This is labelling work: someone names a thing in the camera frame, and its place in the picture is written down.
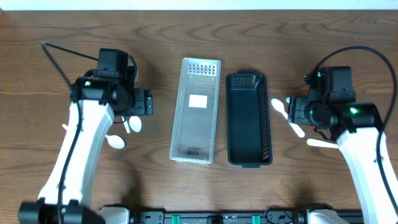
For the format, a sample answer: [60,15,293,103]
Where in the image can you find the white plastic spoon bowl up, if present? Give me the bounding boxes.
[123,116,131,134]

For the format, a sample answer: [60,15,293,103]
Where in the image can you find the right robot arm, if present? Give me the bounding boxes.
[287,96,397,223]

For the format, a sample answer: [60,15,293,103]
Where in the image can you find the left black cable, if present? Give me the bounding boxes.
[41,41,100,224]

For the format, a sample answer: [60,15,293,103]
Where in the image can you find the white plastic fork handle up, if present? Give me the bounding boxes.
[271,98,305,138]

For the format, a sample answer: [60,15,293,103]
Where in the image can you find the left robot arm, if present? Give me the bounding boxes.
[18,77,153,223]

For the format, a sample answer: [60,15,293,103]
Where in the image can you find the white plastic spoon near left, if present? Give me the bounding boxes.
[105,134,126,149]

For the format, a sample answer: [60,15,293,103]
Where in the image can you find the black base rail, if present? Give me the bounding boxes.
[99,203,364,224]

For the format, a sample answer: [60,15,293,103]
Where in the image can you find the white plastic spoon bowl down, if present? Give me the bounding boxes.
[129,116,142,133]

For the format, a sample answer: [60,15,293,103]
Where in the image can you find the black cable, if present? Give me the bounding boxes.
[41,41,100,224]
[306,45,398,215]

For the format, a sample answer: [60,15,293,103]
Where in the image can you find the black perforated plastic basket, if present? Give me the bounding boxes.
[226,70,273,168]

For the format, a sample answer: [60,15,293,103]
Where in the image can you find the right black cable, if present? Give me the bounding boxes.
[306,45,398,215]

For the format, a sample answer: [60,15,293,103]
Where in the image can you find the white plastic fork near right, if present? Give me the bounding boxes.
[307,139,338,149]

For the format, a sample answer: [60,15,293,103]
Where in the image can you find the clear perforated plastic basket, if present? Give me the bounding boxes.
[169,57,221,164]

